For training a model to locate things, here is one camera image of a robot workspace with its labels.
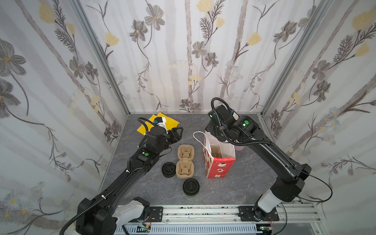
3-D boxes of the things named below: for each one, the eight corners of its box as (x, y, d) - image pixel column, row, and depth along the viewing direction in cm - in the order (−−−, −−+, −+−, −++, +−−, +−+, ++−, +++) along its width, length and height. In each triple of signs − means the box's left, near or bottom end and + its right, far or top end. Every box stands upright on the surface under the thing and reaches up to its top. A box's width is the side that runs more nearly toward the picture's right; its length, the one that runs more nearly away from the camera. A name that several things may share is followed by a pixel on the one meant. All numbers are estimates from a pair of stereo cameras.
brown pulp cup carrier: (176, 180, 87) (175, 176, 82) (178, 149, 101) (177, 144, 95) (194, 180, 88) (194, 176, 82) (193, 149, 101) (194, 144, 96)
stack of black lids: (162, 177, 88) (160, 174, 85) (163, 165, 94) (162, 161, 90) (175, 177, 89) (174, 174, 85) (176, 165, 94) (175, 161, 90)
